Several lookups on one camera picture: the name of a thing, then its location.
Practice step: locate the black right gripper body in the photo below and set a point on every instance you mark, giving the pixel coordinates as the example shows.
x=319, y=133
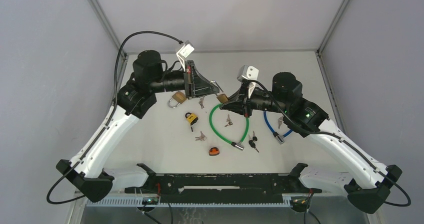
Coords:
x=249, y=103

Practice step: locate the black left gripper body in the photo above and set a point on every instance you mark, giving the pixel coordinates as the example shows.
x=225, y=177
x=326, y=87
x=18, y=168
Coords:
x=189, y=88

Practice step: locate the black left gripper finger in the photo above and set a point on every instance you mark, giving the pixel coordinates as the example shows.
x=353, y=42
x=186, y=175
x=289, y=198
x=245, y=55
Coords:
x=200, y=80
x=202, y=91

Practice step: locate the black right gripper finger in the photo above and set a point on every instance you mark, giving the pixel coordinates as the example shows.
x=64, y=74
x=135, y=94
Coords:
x=234, y=106
x=239, y=96

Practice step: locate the large brass padlock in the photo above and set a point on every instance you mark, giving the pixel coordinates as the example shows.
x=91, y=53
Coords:
x=177, y=99

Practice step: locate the small brass padlock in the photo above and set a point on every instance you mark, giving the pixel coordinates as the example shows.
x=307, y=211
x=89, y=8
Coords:
x=221, y=97

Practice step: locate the green lock silver keys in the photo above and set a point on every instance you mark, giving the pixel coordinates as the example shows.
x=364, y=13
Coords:
x=228, y=121

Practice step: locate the yellow tag padlock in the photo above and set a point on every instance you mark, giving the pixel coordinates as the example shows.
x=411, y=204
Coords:
x=191, y=119

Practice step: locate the blue lock silver keys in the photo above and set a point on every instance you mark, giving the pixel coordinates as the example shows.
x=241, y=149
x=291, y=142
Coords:
x=280, y=121

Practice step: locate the orange padlock black keys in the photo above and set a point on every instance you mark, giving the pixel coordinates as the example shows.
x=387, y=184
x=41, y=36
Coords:
x=252, y=141

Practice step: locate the green cable lock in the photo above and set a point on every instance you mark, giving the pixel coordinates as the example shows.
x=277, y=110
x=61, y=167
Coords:
x=236, y=144

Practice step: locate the brass padlock silver keys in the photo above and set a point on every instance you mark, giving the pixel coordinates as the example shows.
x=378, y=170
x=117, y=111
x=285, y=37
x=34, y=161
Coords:
x=201, y=137

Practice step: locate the blue cable lock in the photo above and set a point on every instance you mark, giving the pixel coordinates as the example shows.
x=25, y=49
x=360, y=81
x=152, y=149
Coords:
x=279, y=137

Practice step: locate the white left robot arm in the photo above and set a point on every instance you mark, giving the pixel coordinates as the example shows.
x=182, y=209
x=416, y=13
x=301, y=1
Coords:
x=86, y=170

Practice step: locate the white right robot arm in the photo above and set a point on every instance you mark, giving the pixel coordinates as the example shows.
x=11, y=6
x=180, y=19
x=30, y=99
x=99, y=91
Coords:
x=365, y=182

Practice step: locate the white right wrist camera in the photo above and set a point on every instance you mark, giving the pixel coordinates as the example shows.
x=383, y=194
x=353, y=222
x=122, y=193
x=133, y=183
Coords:
x=248, y=73

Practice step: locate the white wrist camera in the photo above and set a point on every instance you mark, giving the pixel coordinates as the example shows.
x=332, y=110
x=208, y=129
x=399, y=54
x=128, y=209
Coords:
x=248, y=73
x=185, y=50

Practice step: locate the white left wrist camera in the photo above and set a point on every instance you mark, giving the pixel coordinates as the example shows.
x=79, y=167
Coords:
x=185, y=50

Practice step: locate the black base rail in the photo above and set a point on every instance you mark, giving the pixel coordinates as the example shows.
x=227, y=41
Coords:
x=221, y=189

